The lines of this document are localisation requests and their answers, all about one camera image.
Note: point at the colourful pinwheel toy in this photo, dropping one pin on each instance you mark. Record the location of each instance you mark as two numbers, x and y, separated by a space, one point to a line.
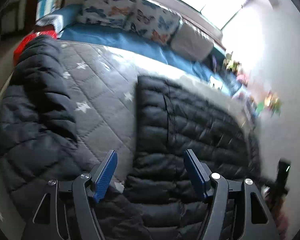
271 103

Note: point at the left butterfly pillow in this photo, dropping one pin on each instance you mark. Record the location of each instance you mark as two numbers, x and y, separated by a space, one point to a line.
109 13

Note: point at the blue bed sheet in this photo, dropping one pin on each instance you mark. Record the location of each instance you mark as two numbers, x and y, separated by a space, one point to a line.
66 25

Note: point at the right butterfly pillow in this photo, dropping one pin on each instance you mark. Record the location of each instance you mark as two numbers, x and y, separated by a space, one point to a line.
153 21

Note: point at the red plastic stool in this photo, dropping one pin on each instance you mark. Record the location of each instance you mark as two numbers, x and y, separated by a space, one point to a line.
39 31

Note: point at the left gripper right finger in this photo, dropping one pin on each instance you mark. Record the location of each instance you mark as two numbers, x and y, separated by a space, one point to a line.
252 219

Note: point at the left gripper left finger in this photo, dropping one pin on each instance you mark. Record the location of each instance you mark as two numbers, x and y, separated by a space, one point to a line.
65 208

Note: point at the white plain pillow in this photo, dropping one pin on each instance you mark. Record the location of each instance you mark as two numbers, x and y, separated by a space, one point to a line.
191 43

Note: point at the grey star quilted mattress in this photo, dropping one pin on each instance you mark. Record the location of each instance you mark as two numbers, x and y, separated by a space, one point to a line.
101 82

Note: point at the butterfly pillow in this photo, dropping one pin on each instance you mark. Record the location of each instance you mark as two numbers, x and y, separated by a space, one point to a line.
153 21
109 13

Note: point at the black puffer down jacket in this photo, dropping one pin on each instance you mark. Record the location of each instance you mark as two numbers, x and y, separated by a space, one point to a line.
38 143

